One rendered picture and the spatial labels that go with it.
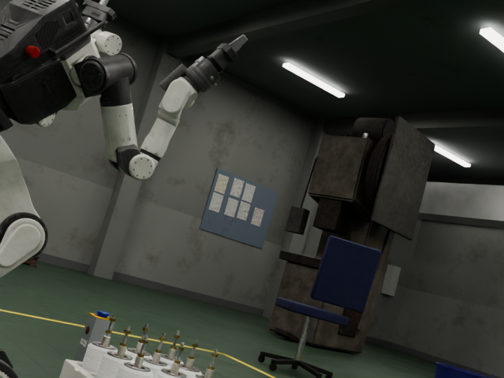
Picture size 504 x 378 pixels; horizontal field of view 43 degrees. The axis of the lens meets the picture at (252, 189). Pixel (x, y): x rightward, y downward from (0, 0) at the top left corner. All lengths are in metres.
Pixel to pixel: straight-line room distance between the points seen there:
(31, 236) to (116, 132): 0.38
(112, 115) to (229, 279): 9.41
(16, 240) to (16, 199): 0.12
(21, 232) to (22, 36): 0.54
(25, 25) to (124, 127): 0.38
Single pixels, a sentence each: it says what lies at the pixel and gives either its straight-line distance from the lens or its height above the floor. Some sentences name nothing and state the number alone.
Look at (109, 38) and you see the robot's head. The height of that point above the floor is 1.15.
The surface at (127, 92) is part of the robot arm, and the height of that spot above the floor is 0.97.
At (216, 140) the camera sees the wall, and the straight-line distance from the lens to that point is 10.82.
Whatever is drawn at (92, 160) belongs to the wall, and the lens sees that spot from 9.83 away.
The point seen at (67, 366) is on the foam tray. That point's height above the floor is 0.17.
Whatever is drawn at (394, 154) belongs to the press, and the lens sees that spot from 8.01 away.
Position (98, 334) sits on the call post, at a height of 0.26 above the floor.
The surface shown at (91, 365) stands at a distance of 2.02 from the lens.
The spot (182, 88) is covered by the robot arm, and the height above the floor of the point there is 1.04.
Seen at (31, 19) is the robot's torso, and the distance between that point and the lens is 1.92.
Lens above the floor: 0.56
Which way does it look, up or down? 8 degrees up
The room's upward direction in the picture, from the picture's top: 16 degrees clockwise
